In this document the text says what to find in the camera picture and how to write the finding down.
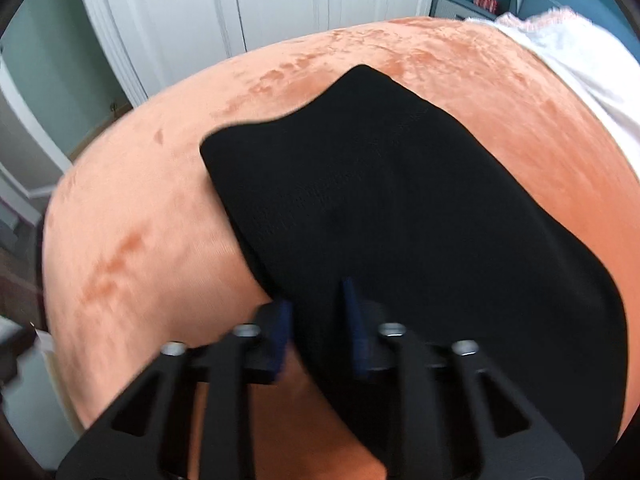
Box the white wardrobe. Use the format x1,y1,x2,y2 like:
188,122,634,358
72,0,466,108

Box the white quilt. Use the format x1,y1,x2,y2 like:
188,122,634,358
465,7,640,181

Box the orange blanket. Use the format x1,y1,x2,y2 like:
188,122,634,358
42,16,640,480

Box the blue nightstand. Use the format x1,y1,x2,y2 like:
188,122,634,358
430,0,501,23

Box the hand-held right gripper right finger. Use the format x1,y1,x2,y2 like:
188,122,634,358
341,277,586,480

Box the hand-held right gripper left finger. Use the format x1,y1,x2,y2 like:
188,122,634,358
55,300,294,480

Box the black pants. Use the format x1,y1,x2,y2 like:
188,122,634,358
199,64,630,480

